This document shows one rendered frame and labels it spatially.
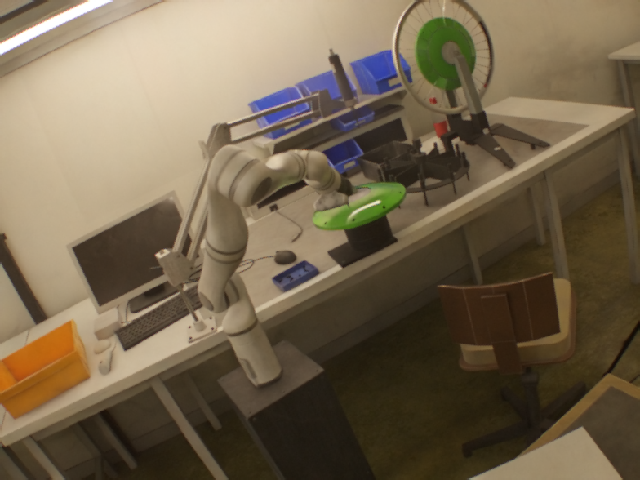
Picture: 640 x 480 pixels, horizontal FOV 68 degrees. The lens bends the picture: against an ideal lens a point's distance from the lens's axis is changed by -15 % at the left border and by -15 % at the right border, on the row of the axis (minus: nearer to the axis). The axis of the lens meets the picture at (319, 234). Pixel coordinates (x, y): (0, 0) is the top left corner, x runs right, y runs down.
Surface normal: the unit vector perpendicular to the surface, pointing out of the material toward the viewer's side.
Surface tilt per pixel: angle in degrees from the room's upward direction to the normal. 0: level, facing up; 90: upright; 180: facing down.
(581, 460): 0
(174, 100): 90
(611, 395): 0
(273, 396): 0
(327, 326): 90
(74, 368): 94
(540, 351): 90
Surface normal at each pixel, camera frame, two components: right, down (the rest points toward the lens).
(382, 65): 0.34, 0.25
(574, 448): -0.34, -0.87
